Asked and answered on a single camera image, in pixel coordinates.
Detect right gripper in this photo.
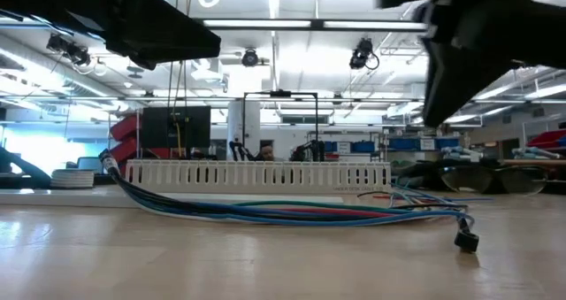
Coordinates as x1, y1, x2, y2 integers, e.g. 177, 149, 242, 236
378, 0, 566, 128

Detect silver ventilation duct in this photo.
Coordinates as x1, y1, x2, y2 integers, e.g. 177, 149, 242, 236
470, 65, 566, 101

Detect black ceiling camera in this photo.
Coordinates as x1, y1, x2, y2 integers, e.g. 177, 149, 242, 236
348, 36, 381, 71
45, 32, 93, 67
241, 47, 261, 68

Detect grey monitor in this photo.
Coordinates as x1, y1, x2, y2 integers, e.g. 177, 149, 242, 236
65, 156, 106, 174

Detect green cable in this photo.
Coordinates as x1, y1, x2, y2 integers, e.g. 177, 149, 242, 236
229, 199, 417, 215

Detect bundle of coloured wires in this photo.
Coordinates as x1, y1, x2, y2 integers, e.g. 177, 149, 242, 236
112, 171, 478, 228

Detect blue bin shelf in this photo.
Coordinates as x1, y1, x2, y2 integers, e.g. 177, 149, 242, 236
309, 135, 462, 178

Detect white pillar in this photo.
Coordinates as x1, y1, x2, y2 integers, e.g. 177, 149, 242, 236
226, 99, 262, 157

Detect red cable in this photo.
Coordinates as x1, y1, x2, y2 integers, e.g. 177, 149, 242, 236
269, 195, 402, 219

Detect overhead light bar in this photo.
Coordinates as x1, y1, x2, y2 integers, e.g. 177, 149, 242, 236
194, 17, 429, 32

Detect brown wooden bench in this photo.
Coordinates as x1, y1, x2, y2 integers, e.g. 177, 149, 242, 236
498, 158, 566, 168

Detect pale material roll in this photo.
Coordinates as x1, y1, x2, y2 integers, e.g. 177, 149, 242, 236
510, 146, 555, 161
440, 145, 485, 162

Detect black cable hoses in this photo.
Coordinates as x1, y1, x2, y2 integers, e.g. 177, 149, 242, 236
0, 144, 52, 190

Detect black station frame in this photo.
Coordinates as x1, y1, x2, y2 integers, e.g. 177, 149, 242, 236
241, 88, 320, 158

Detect white slotted cable raceway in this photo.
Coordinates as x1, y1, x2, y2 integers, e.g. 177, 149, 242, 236
125, 158, 393, 196

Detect black hanging cable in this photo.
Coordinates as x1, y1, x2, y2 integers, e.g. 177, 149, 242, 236
165, 0, 181, 111

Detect dark safety glasses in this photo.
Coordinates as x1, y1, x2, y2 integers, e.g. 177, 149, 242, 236
440, 164, 548, 197

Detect white label wrap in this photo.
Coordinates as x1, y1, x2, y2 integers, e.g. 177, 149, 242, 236
97, 148, 121, 176

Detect black monitor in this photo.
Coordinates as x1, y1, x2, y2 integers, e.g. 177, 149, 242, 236
141, 105, 212, 150

